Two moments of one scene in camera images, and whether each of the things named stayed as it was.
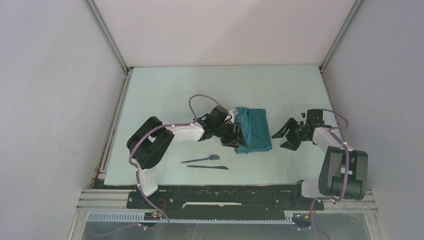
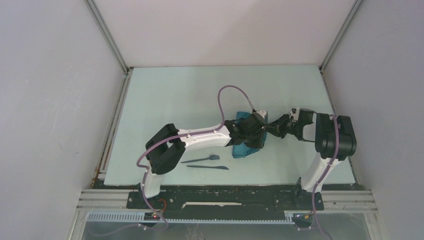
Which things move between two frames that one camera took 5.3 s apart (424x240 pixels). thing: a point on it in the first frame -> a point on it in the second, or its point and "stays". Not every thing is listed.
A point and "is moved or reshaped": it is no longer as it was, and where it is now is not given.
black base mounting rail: x=265 y=201 stays
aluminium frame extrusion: x=100 y=200 stays
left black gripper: x=241 y=141 -> x=257 y=144
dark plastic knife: x=219 y=167 stays
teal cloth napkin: x=253 y=123 is moved or reshaped
